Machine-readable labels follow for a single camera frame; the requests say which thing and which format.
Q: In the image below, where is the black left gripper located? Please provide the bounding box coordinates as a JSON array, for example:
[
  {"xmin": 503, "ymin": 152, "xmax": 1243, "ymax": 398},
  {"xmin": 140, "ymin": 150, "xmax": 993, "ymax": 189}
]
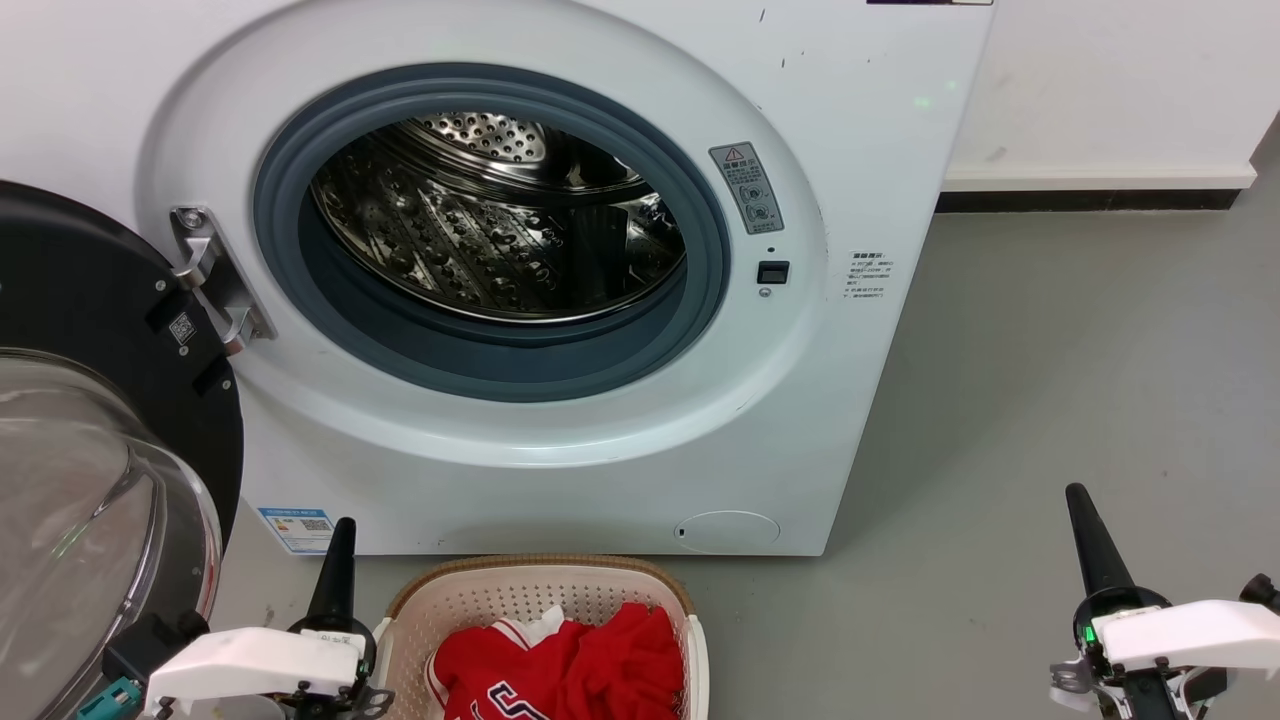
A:
[{"xmin": 288, "ymin": 518, "xmax": 396, "ymax": 720}]

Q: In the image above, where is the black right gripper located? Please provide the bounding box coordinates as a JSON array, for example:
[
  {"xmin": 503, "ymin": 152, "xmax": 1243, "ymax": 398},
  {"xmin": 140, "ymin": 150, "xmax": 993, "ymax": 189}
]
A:
[{"xmin": 1050, "ymin": 484, "xmax": 1231, "ymax": 720}]

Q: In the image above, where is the red jersey with white lettering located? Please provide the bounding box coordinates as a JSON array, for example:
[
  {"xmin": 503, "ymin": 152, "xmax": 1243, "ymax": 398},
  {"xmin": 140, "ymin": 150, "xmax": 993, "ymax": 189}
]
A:
[{"xmin": 428, "ymin": 605, "xmax": 591, "ymax": 720}]

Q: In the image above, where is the plain red garment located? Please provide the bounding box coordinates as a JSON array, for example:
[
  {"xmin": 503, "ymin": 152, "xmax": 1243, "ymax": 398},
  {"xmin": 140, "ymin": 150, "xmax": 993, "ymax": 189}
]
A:
[{"xmin": 560, "ymin": 602, "xmax": 686, "ymax": 720}]

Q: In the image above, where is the cream perforated laundry basket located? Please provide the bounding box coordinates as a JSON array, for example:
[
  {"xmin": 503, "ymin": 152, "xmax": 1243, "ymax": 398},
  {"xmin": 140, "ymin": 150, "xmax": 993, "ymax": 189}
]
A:
[{"xmin": 378, "ymin": 555, "xmax": 711, "ymax": 720}]

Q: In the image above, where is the stainless steel washing machine drum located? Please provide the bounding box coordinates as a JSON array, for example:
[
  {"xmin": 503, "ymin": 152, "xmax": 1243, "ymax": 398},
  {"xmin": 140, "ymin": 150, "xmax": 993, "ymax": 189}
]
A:
[{"xmin": 310, "ymin": 112, "xmax": 688, "ymax": 323}]

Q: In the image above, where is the black washer door with glass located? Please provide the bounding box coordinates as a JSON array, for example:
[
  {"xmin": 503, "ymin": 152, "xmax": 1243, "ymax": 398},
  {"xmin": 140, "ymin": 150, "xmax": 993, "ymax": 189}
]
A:
[{"xmin": 0, "ymin": 180, "xmax": 244, "ymax": 720}]

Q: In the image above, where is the blue and white energy label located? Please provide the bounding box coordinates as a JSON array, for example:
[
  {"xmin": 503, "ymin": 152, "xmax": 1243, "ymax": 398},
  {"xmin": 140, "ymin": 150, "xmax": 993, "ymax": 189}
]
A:
[{"xmin": 257, "ymin": 507, "xmax": 334, "ymax": 555}]

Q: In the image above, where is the teal plastic connector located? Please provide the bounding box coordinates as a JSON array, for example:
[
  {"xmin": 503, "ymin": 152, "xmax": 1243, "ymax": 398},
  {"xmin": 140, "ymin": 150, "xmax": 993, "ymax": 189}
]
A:
[{"xmin": 78, "ymin": 677, "xmax": 141, "ymax": 720}]

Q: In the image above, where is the grey rubber door gasket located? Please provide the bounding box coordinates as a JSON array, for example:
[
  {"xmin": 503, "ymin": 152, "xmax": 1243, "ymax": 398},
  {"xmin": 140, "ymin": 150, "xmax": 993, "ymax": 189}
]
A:
[{"xmin": 252, "ymin": 62, "xmax": 731, "ymax": 403}]

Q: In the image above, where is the white front-load washing machine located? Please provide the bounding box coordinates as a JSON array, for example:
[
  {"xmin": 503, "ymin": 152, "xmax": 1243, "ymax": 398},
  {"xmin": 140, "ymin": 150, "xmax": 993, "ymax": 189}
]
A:
[{"xmin": 0, "ymin": 0, "xmax": 996, "ymax": 557}]

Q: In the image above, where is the silver metal door hinge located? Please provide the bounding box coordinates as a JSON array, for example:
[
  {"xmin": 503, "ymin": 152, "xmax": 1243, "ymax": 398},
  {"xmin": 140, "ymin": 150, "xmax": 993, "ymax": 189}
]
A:
[{"xmin": 170, "ymin": 205, "xmax": 276, "ymax": 353}]

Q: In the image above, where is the round white filter cover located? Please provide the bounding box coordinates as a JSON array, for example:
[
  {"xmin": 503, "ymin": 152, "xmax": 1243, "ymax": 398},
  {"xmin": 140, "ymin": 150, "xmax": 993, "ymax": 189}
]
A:
[{"xmin": 673, "ymin": 510, "xmax": 782, "ymax": 554}]

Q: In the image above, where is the grey warning sticker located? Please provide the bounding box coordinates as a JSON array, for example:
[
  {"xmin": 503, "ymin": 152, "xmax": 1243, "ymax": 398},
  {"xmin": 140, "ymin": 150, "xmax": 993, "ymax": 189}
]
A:
[{"xmin": 709, "ymin": 142, "xmax": 785, "ymax": 236}]

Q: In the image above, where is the black wall baseboard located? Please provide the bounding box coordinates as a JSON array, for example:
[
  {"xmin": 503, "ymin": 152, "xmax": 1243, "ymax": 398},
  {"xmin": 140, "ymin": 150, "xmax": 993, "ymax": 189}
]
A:
[{"xmin": 936, "ymin": 190, "xmax": 1246, "ymax": 213}]

